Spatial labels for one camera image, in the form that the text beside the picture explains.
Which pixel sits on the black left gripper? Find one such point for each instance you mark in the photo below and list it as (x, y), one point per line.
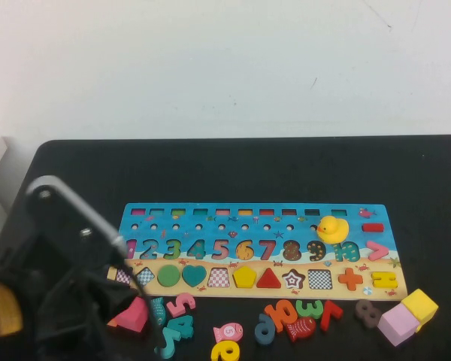
(82, 312)

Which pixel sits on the yellow pentagon piece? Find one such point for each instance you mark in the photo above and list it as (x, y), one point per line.
(244, 277)

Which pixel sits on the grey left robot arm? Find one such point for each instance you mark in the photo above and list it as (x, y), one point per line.
(60, 218)

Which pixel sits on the light teal hooked number piece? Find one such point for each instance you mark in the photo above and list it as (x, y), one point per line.
(169, 344)

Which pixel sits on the green circle piece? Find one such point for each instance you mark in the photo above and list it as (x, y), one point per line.
(168, 276)

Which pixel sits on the pink number five piece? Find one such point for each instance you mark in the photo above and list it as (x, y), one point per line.
(178, 306)

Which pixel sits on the teal number four piece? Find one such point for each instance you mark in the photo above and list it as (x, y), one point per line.
(184, 326)

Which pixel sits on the teal heart piece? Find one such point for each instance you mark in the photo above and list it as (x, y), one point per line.
(194, 274)

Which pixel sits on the yellow number six piece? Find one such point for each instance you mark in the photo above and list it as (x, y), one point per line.
(220, 352)

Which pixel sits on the slate blue number nine piece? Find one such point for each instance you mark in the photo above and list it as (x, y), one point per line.
(258, 332)

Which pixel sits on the blue wooden number puzzle board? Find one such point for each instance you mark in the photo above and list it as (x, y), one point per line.
(248, 233)

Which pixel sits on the red triangle piece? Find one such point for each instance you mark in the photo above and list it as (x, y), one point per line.
(270, 281)

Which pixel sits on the orange number ten piece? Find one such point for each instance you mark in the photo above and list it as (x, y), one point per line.
(276, 314)

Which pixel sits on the green number three piece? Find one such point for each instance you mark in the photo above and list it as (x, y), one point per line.
(317, 309)

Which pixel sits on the red number seven piece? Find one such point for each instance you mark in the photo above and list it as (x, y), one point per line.
(329, 317)

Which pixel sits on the orange plus sign piece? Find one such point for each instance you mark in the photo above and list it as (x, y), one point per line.
(350, 279)

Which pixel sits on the brown number eight piece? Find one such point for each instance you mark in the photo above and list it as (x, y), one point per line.
(362, 308)

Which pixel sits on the red minus sign piece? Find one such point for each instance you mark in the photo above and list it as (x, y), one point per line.
(372, 227)

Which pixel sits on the pink greater-than sign piece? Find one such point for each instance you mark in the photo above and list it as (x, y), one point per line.
(379, 250)

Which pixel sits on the yellow equals sign piece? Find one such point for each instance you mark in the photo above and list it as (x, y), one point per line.
(385, 280)

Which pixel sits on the orange wooden cube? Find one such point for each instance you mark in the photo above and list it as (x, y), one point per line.
(112, 322)

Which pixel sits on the magenta wooden cube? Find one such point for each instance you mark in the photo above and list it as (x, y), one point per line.
(137, 317)

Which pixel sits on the teal wooden fish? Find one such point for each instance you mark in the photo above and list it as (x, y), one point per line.
(158, 308)

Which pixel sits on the pink wooden fish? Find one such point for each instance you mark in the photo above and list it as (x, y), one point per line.
(228, 331)

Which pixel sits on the red wooden fish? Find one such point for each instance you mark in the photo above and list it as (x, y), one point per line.
(300, 329)

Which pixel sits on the yellow rubber duck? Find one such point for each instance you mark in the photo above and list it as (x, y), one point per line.
(332, 230)

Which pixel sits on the lilac wooden cube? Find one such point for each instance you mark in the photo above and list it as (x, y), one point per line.
(396, 325)

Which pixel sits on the yellow wooden cube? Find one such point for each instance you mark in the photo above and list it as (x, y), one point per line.
(421, 306)

